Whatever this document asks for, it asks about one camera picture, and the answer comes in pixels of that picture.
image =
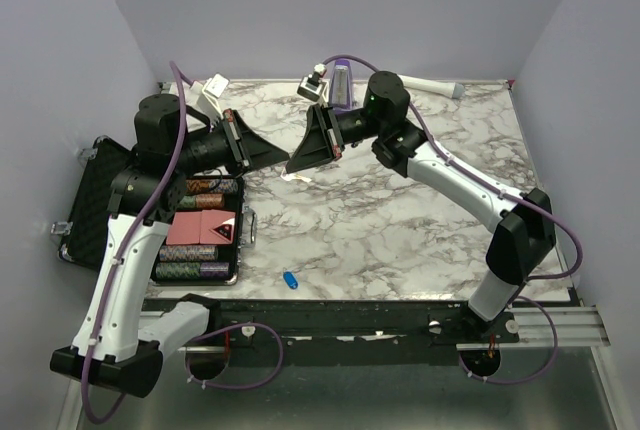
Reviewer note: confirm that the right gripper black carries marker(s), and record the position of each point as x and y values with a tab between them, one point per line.
322	142

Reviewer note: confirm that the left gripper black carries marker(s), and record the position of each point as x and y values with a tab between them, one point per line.
249	149

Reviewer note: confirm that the blue key tag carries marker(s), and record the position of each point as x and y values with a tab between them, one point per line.
290	280

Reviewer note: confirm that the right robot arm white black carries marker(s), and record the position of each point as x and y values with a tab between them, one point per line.
520	223

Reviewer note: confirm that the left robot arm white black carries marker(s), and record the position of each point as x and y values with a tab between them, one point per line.
111	350

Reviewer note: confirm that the purple metronome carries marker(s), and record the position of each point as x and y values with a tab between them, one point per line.
341	88

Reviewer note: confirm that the black poker chip case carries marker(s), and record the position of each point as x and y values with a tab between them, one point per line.
125	205

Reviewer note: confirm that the white microphone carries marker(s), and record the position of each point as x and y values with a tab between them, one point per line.
452	90

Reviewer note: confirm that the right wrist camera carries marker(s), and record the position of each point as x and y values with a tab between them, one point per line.
314	86

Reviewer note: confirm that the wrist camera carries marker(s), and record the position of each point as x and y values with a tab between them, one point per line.
207	95
314	86

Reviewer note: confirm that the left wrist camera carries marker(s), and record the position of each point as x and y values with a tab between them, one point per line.
207	95

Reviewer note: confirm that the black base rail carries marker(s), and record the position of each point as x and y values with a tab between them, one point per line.
340	333

